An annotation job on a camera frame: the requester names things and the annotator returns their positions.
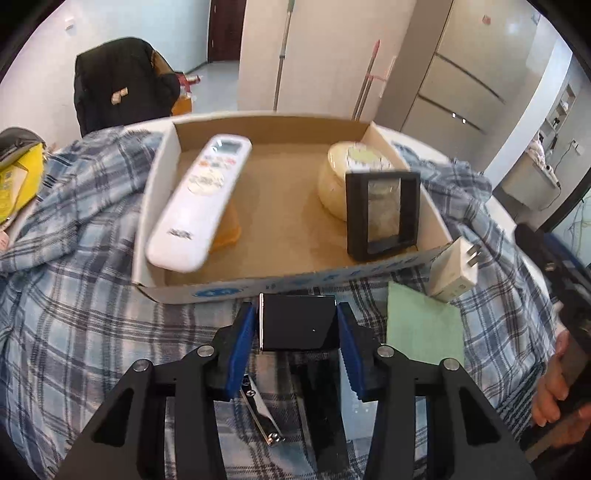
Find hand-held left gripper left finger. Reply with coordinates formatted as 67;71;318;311
55;302;257;480

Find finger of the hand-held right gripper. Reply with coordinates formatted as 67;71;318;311
515;223;591;324

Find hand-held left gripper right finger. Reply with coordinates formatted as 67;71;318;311
336;302;539;480

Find small black box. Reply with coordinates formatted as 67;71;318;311
259;293;339;354

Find silver nail clipper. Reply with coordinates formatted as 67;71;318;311
240;376;284;446

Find green card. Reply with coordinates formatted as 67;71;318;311
387;281;466;365

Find white power adapter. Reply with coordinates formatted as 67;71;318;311
427;237;483;303

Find shallow cardboard box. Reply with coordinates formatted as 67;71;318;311
131;115;455;305

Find black framed display case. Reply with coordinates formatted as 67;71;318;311
345;170;422;263

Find white remote control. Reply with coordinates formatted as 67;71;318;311
145;134;252;273

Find round cream tin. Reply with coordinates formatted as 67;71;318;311
318;141;407;222

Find person's right hand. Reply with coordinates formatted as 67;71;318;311
531;330;573;428

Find beige vanity cabinet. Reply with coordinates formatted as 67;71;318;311
501;150;561;210

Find pink cloth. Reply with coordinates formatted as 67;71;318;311
529;134;552;162

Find amber plastic container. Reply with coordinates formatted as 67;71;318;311
208;203;243;252

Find blue plaid shirt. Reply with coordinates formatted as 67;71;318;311
0;127;561;480

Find beige refrigerator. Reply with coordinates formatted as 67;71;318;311
379;0;573;171

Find yellow carton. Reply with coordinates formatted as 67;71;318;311
0;141;47;227

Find grey bag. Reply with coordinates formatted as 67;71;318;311
0;127;47;160

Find black jacket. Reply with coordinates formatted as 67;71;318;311
74;38;183;137

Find dark wooden door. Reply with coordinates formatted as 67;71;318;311
208;0;247;63

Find wall niche shelf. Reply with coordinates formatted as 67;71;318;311
545;83;578;134

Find pink broom handle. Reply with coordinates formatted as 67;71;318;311
353;39;386;121

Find grey mop handle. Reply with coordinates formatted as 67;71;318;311
272;0;296;112

